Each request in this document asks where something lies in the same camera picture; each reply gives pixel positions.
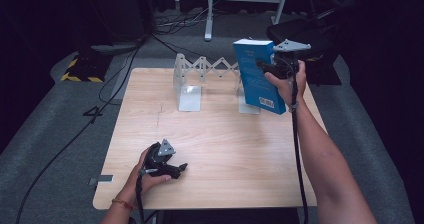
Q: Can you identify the long black floor cable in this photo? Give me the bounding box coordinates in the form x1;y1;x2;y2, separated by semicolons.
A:
14;40;145;224

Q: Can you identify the black yellow striped base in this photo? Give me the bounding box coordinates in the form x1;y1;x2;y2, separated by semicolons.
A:
60;53;113;84

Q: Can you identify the bundle of floor cables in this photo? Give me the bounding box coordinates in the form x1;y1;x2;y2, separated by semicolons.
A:
153;6;216;36

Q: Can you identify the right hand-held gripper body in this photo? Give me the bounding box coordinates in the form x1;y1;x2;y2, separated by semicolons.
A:
265;39;312;80

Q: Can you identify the person's left hand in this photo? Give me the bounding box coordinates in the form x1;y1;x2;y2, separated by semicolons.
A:
123;146;173;200

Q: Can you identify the expandable grey metal book rack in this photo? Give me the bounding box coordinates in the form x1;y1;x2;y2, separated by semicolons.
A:
172;52;262;115

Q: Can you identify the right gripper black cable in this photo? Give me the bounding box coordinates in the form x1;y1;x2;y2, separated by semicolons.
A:
275;54;310;224

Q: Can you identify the grey tape strip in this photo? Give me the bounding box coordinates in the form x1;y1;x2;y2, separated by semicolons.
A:
87;174;115;187

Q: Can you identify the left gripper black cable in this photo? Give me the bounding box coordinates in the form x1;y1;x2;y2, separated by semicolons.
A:
134;167;158;224

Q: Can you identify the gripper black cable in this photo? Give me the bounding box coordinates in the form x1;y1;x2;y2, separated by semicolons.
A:
275;54;310;224
134;167;158;224

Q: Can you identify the black chair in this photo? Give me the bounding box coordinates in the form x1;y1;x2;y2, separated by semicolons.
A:
265;5;348;85

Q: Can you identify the blue book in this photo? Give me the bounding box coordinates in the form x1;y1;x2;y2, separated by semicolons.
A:
232;38;287;116

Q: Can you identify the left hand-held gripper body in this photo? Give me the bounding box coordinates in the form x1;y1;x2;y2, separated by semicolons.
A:
143;138;183;180

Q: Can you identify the orange bracelet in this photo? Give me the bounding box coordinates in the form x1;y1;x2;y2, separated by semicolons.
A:
111;198;135;212

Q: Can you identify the person's right hand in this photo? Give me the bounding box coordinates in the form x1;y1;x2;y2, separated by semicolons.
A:
264;59;308;109

